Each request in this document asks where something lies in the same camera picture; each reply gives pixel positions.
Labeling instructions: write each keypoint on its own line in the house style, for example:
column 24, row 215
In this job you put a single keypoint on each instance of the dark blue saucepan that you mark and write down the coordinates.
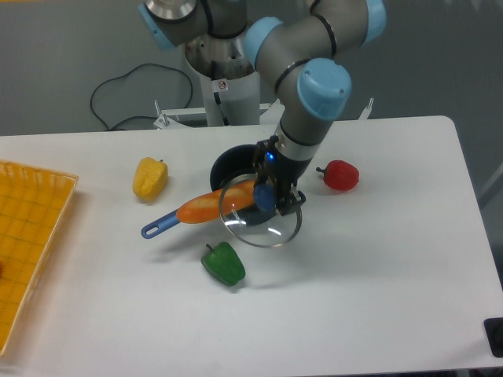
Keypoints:
column 230, row 164

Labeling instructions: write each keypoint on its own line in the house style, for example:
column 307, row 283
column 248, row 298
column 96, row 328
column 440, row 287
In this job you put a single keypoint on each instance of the orange toy baguette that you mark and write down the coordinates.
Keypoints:
column 212, row 205

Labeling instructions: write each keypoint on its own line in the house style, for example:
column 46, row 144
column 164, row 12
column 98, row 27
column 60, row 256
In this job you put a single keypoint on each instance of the white metal base frame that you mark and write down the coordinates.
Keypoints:
column 177, row 116

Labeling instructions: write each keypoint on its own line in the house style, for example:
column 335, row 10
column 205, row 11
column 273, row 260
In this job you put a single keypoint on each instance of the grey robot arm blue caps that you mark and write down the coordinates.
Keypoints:
column 297, row 60

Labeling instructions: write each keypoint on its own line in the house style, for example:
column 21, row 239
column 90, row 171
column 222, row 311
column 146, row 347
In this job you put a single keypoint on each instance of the yellow plastic basket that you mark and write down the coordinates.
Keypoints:
column 34, row 201

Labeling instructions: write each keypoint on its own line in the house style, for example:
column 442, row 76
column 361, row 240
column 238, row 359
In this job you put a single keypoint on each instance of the green toy bell pepper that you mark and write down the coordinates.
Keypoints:
column 223, row 263

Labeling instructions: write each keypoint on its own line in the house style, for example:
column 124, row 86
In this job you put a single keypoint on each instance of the glass pot lid blue knob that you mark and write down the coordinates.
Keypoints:
column 249, row 210

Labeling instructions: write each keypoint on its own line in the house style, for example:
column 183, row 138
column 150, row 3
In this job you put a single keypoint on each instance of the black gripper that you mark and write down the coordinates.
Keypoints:
column 277, row 176

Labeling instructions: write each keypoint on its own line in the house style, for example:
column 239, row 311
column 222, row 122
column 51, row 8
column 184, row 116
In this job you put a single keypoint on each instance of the black corner device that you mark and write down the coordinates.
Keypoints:
column 493, row 328

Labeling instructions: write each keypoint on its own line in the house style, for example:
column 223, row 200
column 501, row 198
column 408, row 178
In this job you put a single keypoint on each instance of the yellow toy bell pepper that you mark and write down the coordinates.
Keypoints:
column 150, row 178

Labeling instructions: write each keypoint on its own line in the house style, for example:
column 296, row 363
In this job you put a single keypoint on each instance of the red toy bell pepper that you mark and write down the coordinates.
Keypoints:
column 340, row 175

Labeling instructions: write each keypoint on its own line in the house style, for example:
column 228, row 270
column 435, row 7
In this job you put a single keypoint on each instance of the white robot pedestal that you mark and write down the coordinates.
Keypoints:
column 229, row 84

